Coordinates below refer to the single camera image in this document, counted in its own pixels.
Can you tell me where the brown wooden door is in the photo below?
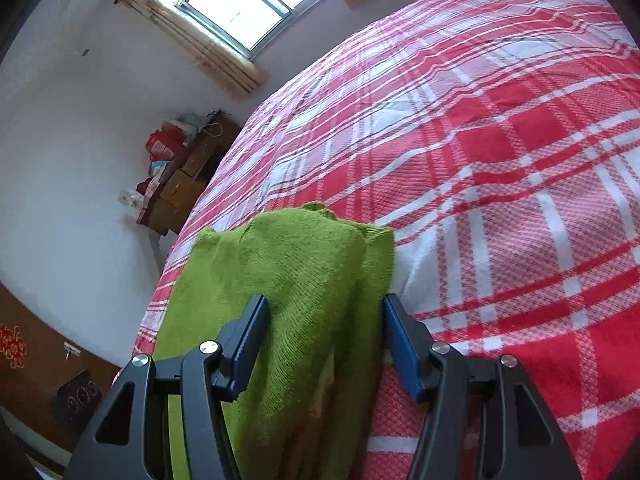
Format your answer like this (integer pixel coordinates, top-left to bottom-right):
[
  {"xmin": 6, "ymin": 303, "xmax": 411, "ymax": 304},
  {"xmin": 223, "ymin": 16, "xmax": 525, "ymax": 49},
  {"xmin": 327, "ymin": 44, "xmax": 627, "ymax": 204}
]
[{"xmin": 0, "ymin": 285, "xmax": 123, "ymax": 453}]

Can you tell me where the red paper decoration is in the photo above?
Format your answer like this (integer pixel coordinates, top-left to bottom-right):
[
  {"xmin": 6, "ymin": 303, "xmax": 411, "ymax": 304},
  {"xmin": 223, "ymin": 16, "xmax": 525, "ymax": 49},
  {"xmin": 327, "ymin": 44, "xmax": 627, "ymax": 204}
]
[{"xmin": 0, "ymin": 325, "xmax": 28, "ymax": 368}]

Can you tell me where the bright window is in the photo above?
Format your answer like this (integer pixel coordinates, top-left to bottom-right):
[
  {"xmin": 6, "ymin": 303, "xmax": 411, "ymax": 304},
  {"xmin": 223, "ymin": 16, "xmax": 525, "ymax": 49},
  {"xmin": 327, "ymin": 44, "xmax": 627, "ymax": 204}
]
[{"xmin": 150, "ymin": 0, "xmax": 336, "ymax": 53}]

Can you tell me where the grey green bundle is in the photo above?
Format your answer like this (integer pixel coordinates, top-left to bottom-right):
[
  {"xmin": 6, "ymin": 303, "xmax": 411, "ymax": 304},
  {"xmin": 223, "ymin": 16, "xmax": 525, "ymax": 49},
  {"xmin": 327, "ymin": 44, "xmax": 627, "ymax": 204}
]
[{"xmin": 175, "ymin": 112, "xmax": 207, "ymax": 132}]

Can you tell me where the red plastic bag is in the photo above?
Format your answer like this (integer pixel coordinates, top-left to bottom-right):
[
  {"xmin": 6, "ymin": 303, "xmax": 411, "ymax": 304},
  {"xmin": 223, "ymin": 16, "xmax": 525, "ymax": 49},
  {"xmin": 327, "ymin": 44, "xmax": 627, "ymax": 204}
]
[{"xmin": 145, "ymin": 130, "xmax": 186, "ymax": 161}]

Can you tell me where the green orange white knit sweater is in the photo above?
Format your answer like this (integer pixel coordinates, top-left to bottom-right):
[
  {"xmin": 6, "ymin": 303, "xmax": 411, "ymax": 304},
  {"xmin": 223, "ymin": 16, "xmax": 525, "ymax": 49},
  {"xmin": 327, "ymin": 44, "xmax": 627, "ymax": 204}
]
[{"xmin": 152, "ymin": 201, "xmax": 396, "ymax": 480}]

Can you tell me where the brown wooden desk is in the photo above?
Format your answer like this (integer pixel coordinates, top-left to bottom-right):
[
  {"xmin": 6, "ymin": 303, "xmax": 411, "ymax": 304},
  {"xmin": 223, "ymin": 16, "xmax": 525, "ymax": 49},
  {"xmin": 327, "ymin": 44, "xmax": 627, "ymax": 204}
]
[{"xmin": 135, "ymin": 110, "xmax": 243, "ymax": 236}]

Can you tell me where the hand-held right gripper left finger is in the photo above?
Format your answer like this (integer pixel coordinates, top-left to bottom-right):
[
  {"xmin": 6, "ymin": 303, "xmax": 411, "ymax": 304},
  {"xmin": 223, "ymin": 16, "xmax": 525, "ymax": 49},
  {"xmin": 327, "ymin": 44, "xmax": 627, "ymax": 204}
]
[{"xmin": 65, "ymin": 294, "xmax": 271, "ymax": 480}]

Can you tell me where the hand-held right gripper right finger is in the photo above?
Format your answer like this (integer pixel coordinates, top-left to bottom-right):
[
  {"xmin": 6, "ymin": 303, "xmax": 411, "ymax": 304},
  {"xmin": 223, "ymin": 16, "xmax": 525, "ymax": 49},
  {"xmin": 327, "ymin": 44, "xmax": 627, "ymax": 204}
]
[{"xmin": 382, "ymin": 294, "xmax": 583, "ymax": 480}]

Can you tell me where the red white plaid blanket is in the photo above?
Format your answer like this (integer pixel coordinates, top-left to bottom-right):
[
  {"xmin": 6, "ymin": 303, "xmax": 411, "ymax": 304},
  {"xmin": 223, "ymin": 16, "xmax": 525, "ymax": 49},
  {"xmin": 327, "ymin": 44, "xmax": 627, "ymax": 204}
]
[{"xmin": 132, "ymin": 0, "xmax": 640, "ymax": 480}]

